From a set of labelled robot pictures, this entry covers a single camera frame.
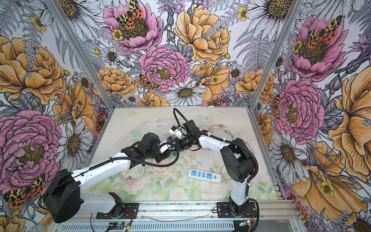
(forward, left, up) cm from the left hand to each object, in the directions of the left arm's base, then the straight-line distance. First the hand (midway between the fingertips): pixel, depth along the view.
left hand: (165, 152), depth 84 cm
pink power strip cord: (-11, +21, -9) cm, 25 cm away
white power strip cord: (-10, -32, -9) cm, 35 cm away
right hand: (-1, -2, +2) cm, 3 cm away
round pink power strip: (-6, +3, -8) cm, 11 cm away
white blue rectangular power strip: (-11, -23, -8) cm, 26 cm away
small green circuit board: (-32, +20, -10) cm, 39 cm away
